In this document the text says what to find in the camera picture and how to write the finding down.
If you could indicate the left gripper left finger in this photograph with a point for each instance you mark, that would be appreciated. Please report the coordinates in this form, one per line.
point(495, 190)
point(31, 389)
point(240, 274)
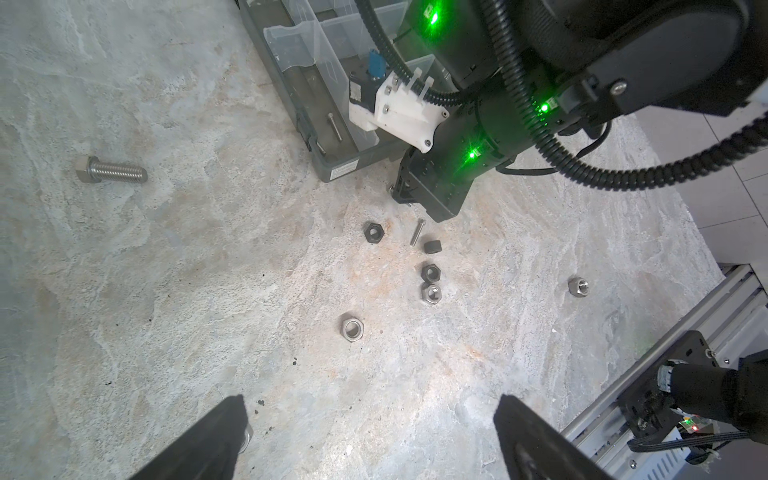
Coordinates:
point(207, 450)

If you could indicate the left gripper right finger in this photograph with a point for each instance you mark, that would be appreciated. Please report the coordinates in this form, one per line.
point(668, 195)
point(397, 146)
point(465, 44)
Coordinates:
point(532, 449)

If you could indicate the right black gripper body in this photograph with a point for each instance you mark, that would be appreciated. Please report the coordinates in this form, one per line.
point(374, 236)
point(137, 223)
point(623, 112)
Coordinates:
point(467, 146)

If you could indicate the grey compartment organizer box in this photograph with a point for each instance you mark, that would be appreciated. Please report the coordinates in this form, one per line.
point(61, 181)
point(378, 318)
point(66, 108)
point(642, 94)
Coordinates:
point(310, 49)

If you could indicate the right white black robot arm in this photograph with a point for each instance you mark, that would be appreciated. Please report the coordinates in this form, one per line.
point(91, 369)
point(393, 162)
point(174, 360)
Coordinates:
point(527, 73)

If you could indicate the black nut upper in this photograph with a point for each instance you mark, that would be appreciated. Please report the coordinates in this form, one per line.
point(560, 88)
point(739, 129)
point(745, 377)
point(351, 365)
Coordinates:
point(373, 232)

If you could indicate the black nut lower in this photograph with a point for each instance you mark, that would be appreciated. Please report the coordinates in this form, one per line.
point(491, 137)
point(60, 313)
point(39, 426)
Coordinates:
point(431, 273)

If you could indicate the small steel nut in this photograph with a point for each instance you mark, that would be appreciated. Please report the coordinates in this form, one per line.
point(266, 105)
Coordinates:
point(431, 293)

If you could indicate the right circuit board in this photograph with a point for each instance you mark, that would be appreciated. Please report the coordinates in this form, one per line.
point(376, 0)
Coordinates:
point(692, 426)

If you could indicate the steel nut right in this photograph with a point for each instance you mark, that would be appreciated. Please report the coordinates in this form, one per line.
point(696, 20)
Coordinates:
point(578, 287)

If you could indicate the steel nut centre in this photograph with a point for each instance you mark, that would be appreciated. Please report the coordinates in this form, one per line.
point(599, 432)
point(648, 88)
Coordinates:
point(352, 328)

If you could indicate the large steel bolt near left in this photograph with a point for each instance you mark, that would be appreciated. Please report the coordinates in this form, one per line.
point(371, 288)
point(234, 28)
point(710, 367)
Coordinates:
point(89, 169)

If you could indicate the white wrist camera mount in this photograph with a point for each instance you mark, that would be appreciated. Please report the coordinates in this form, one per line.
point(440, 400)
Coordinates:
point(379, 99)

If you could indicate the aluminium mounting rail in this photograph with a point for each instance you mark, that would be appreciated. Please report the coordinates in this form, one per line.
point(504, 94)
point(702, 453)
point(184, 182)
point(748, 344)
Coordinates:
point(730, 323)

